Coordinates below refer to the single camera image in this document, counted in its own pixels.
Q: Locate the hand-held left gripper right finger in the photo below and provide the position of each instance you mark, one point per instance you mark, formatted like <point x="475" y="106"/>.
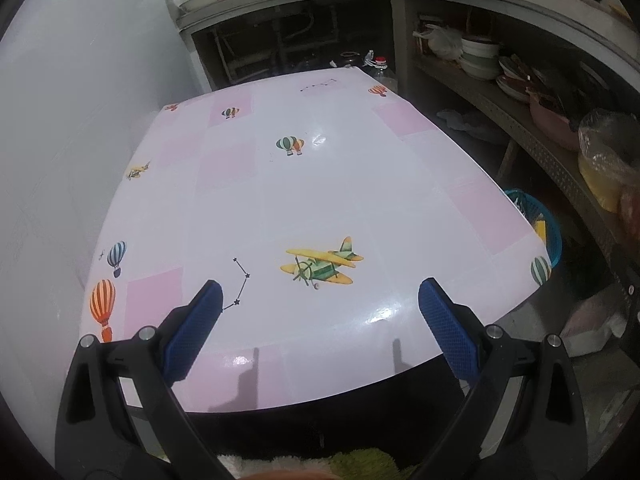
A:
<point x="447" y="332"/>

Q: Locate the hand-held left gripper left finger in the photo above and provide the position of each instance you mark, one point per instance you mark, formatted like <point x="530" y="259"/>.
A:
<point x="195" y="330"/>

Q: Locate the blue mesh waste basket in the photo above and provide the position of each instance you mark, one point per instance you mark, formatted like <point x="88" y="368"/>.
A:
<point x="552" y="240"/>

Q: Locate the yellow wrapper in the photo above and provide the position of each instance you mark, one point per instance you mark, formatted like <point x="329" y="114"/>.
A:
<point x="540" y="227"/>

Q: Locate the pink plastic bag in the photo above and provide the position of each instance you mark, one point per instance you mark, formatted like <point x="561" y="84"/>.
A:
<point x="592" y="322"/>

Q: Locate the person's fuzzy garment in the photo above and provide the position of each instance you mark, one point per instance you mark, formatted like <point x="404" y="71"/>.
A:
<point x="360" y="462"/>

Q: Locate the white cloth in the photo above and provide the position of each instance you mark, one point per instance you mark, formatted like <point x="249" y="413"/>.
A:
<point x="470" y="122"/>

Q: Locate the bag of yellow flatbread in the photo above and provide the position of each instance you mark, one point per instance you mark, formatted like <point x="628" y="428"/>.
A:
<point x="600" y="185"/>

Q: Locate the pink basin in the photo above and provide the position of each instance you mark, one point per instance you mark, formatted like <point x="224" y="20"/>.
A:
<point x="550" y="117"/>

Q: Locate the clear plastic bag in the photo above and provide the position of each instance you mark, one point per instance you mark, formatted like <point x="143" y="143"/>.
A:
<point x="607" y="130"/>

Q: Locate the red rimmed bowls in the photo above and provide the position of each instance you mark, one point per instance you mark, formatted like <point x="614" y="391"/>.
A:
<point x="512" y="82"/>

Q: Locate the cooking oil bottle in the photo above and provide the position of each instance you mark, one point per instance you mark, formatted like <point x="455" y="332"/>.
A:
<point x="382" y="74"/>

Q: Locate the stack of white bowls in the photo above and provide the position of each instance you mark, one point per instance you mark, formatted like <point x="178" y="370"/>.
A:
<point x="480" y="57"/>

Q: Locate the white knotted plastic bag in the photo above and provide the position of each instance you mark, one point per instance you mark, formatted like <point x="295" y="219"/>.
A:
<point x="442" y="42"/>

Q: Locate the black bin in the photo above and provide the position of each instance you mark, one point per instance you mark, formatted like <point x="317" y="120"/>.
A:
<point x="350" y="58"/>

